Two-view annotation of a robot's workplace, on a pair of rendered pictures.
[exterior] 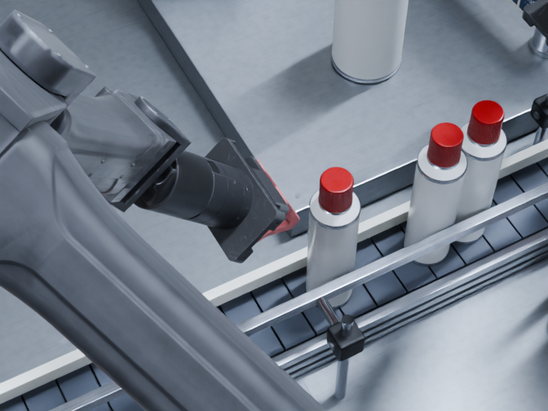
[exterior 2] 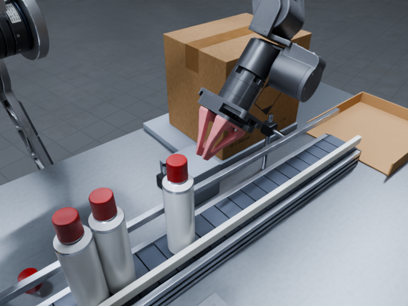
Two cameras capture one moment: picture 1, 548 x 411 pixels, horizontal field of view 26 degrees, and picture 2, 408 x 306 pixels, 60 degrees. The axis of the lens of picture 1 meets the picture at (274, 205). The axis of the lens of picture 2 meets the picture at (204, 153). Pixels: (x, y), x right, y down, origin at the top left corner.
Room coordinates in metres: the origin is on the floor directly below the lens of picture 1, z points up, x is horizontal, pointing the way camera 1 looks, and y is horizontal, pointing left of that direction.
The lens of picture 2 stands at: (1.11, -0.11, 1.42)
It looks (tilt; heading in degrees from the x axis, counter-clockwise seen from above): 37 degrees down; 168
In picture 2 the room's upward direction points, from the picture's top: straight up
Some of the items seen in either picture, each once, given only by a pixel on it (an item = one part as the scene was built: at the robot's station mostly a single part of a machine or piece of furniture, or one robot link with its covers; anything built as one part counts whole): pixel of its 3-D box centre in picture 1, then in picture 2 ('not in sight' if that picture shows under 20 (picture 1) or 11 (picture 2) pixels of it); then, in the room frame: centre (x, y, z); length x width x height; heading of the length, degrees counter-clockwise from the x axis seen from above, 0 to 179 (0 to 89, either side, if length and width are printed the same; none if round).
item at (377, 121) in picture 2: not in sight; (373, 127); (0.35, 0.56, 0.85); 0.30 x 0.26 x 0.04; 118
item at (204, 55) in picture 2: not in sight; (235, 81); (0.24, 0.16, 0.99); 0.30 x 0.24 x 0.27; 118
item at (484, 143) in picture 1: (474, 172); (81, 265); (0.77, -0.22, 0.98); 0.05 x 0.05 x 0.20
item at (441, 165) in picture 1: (435, 194); (112, 243); (0.74, -0.17, 0.98); 0.05 x 0.05 x 0.20
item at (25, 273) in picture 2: not in sight; (30, 280); (0.68, -0.34, 0.85); 0.03 x 0.03 x 0.03
